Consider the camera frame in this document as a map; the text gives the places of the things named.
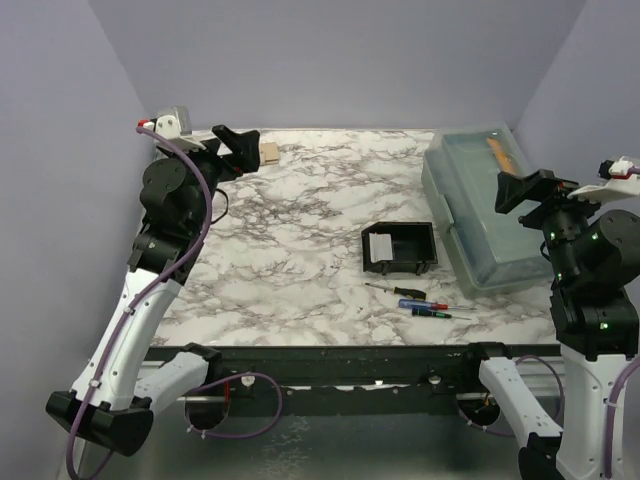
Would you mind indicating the black yellow screwdriver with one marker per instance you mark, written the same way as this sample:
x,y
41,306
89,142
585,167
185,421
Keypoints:
x,y
414,294

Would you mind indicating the clear plastic storage box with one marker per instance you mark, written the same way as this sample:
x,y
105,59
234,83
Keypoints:
x,y
490,253

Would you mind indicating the aluminium frame rail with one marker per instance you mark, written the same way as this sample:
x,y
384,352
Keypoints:
x,y
542,381

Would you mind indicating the blue red screwdriver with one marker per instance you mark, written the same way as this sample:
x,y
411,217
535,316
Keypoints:
x,y
411,303

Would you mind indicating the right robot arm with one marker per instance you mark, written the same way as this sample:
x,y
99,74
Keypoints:
x,y
593,257

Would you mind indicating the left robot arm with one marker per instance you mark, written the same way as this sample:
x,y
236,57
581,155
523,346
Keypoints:
x,y
108,404

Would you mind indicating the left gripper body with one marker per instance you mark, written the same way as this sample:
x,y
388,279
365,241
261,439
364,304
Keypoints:
x,y
211,165

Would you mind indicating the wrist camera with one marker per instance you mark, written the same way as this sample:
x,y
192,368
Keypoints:
x,y
619,181
174,124

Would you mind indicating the stack of white cards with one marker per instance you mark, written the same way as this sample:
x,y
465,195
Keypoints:
x,y
380,247

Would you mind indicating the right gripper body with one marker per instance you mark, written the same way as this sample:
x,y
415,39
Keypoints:
x,y
561,211

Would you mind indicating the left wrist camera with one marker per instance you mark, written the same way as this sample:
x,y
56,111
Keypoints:
x,y
174,124

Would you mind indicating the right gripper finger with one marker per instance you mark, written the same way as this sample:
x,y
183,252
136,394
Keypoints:
x,y
511,192
539,185

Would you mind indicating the black plastic card tray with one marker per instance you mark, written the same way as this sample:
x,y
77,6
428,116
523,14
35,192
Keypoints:
x,y
414,248

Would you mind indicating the blue green screwdriver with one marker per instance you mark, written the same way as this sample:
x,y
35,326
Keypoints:
x,y
417,312

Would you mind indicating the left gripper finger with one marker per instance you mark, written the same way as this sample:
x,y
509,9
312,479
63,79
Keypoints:
x,y
241,159
244,143

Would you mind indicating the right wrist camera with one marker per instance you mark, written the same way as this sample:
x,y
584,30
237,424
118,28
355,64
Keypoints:
x,y
619,181

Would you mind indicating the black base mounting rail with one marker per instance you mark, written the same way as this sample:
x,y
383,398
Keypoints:
x,y
439,376

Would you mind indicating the orange tool in box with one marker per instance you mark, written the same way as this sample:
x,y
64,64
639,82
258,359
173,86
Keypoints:
x,y
504,161

